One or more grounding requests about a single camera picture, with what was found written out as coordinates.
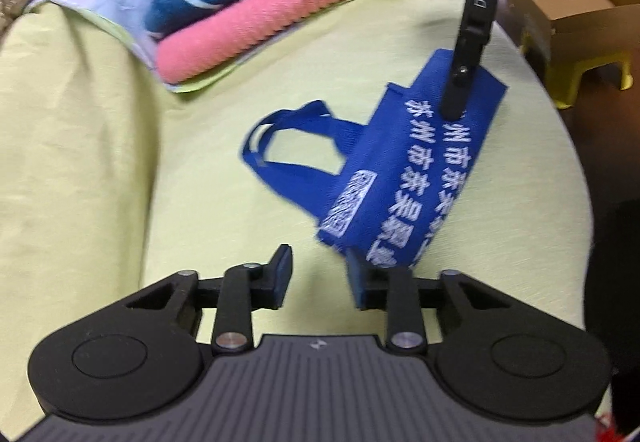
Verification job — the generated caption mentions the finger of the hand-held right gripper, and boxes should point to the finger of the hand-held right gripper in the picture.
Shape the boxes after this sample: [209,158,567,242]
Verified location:
[439,0,512,120]

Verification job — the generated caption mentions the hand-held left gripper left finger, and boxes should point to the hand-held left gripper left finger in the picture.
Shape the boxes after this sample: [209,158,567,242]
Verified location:
[120,245,294,355]

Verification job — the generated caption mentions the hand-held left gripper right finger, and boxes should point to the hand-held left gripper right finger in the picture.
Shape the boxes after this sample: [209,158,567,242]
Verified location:
[346,249,516,355]

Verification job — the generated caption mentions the cardboard box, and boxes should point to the cardboard box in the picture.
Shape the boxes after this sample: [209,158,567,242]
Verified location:
[505,0,640,78]

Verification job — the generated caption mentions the blue shopping bag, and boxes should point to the blue shopping bag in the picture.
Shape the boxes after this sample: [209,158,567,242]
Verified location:
[241,48,508,270]

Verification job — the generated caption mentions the yellow plastic stool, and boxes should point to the yellow plastic stool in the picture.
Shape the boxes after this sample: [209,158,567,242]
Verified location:
[520,30,636,110]

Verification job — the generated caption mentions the pink folded blanket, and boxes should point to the pink folded blanket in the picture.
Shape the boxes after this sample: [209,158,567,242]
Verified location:
[156,0,412,86]

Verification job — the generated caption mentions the green covered sofa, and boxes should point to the green covered sofa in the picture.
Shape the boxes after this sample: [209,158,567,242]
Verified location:
[0,0,608,438]

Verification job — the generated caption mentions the dark cloth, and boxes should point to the dark cloth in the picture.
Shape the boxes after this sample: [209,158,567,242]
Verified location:
[582,197,640,442]

